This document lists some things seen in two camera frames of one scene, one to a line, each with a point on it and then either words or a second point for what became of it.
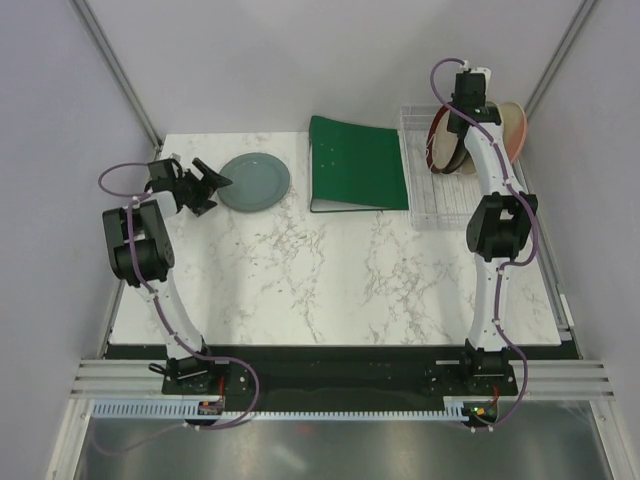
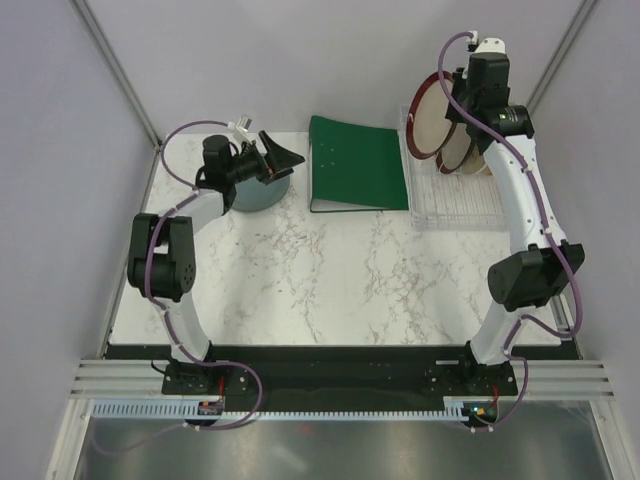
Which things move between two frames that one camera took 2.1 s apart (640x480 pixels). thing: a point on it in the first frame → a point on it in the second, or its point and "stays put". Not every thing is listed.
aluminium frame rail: (578, 379) stays put
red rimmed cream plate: (442, 145) → (428, 128)
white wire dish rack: (438, 202) stays put
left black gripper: (206, 187) → (277, 159)
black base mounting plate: (341, 373) stays put
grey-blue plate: (259, 183) stays put
